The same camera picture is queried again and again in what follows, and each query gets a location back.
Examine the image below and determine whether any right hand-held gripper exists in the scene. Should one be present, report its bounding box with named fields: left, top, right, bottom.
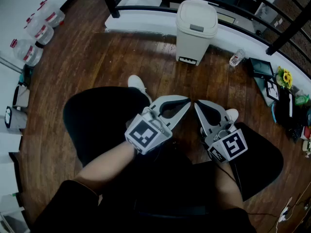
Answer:
left=193, top=100, right=249, bottom=164

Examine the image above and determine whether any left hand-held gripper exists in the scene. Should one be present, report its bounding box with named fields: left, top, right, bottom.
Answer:
left=124, top=95, right=192, bottom=155

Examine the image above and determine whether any white lidded trash bin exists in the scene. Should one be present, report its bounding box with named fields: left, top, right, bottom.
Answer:
left=175, top=0, right=219, bottom=67

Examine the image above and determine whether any person's left forearm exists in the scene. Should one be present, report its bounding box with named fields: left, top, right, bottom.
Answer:
left=72, top=141, right=138, bottom=195

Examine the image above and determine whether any person's white right shoe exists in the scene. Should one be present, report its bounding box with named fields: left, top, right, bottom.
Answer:
left=225, top=108, right=240, bottom=125

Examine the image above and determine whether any person's white shoe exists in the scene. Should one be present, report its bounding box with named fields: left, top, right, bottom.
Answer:
left=225, top=108, right=240, bottom=125
left=127, top=74, right=153, bottom=104

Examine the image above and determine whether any person's white left shoe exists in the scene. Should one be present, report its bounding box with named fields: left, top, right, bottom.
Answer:
left=127, top=74, right=153, bottom=104

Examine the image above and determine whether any grey flat board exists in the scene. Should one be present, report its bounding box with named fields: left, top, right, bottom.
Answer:
left=253, top=76, right=276, bottom=107

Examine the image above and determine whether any person's right leg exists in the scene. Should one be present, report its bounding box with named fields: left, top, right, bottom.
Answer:
left=229, top=122, right=285, bottom=202

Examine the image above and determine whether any person's leg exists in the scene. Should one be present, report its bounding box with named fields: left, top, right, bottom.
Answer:
left=63, top=86, right=152, bottom=167
left=229, top=122, right=285, bottom=202

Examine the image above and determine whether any small clear water bottle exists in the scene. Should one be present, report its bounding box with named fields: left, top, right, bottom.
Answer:
left=229, top=49, right=246, bottom=67

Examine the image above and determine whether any black framed white picture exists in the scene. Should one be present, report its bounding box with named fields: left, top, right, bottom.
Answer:
left=265, top=79, right=281, bottom=102

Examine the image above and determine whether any black square box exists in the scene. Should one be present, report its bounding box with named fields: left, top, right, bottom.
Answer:
left=247, top=57, right=275, bottom=79

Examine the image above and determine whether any person's left leg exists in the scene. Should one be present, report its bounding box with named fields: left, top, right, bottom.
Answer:
left=63, top=86, right=152, bottom=167

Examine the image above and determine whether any white narrow strip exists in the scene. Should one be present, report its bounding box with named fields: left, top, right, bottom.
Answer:
left=288, top=93, right=294, bottom=118

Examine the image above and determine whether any black keyboard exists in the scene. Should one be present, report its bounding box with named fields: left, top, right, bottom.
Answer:
left=287, top=122, right=305, bottom=143

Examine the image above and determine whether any sunflower bouquet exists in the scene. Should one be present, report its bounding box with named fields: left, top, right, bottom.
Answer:
left=276, top=66, right=294, bottom=90

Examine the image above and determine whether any green plastic bottle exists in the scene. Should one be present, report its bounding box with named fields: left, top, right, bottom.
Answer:
left=294, top=94, right=311, bottom=106

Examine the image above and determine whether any person's black top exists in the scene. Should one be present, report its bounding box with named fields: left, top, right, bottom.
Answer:
left=31, top=142, right=258, bottom=233

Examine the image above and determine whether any white box with black edge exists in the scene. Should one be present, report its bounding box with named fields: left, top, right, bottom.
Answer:
left=12, top=83, right=31, bottom=109

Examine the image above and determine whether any blue curved strap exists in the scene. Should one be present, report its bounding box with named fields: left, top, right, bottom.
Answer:
left=271, top=102, right=278, bottom=124

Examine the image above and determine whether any white floor cable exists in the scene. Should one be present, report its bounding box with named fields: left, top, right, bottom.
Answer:
left=274, top=181, right=311, bottom=231

